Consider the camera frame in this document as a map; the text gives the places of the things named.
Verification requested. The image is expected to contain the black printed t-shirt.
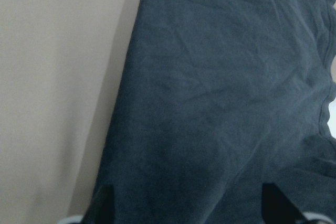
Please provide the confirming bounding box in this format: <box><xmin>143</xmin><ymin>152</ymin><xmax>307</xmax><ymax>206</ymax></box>
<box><xmin>95</xmin><ymin>0</ymin><xmax>335</xmax><ymax>223</ymax></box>

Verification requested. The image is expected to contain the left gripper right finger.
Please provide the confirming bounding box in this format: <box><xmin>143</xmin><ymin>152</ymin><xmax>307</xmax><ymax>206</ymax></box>
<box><xmin>262</xmin><ymin>183</ymin><xmax>334</xmax><ymax>224</ymax></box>

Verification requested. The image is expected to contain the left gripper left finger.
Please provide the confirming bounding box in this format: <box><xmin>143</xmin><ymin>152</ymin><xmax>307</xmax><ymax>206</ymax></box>
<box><xmin>59</xmin><ymin>185</ymin><xmax>115</xmax><ymax>224</ymax></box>

